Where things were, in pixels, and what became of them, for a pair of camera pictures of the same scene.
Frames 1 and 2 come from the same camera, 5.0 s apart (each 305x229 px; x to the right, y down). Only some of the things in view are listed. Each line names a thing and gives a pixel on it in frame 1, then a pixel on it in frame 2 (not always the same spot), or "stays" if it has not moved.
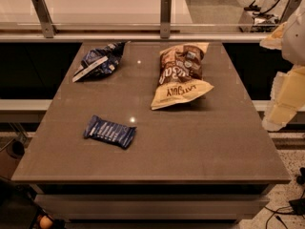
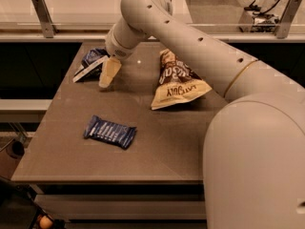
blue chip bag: [100, 61] stays
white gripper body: [294, 42] -> [113, 47]
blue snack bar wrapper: [100, 129] stays
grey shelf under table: [155, 207] stays
